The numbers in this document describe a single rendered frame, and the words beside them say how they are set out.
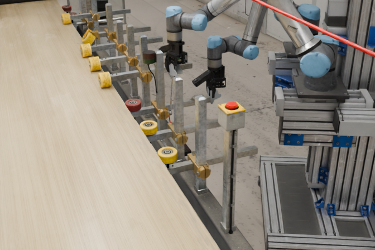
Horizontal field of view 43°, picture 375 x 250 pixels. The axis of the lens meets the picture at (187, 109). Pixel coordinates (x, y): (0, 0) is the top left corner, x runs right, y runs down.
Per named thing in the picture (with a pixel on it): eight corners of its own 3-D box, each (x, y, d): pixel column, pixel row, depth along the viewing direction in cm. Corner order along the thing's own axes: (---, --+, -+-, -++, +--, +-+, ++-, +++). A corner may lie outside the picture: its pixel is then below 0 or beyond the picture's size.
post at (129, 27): (136, 100, 290) (131, 23, 269) (138, 102, 287) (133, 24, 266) (131, 101, 289) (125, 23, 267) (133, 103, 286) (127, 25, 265)
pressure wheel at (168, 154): (163, 167, 204) (162, 144, 198) (180, 170, 201) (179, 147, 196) (155, 177, 197) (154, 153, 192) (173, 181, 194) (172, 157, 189)
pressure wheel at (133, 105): (139, 116, 245) (138, 96, 240) (144, 123, 238) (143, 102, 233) (124, 119, 242) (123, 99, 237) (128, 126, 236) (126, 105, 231)
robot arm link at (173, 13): (178, 10, 215) (162, 8, 218) (179, 34, 220) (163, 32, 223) (186, 6, 221) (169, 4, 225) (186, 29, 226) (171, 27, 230)
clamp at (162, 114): (160, 107, 249) (159, 99, 246) (169, 119, 237) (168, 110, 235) (149, 109, 247) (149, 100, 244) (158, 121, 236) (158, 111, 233)
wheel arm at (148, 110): (208, 101, 254) (208, 94, 252) (211, 104, 251) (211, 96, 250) (129, 116, 240) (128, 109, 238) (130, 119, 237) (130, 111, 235)
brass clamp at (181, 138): (178, 130, 228) (178, 120, 226) (189, 143, 217) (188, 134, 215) (166, 133, 226) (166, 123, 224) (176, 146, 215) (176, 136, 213)
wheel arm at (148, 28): (149, 29, 332) (149, 25, 331) (150, 30, 330) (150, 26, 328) (97, 36, 320) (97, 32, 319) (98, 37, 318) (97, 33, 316)
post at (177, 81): (182, 167, 229) (179, 75, 208) (184, 171, 226) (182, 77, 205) (175, 168, 228) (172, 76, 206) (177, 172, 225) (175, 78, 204)
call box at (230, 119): (235, 120, 167) (236, 100, 163) (245, 129, 161) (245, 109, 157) (217, 124, 164) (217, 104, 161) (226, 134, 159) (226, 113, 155)
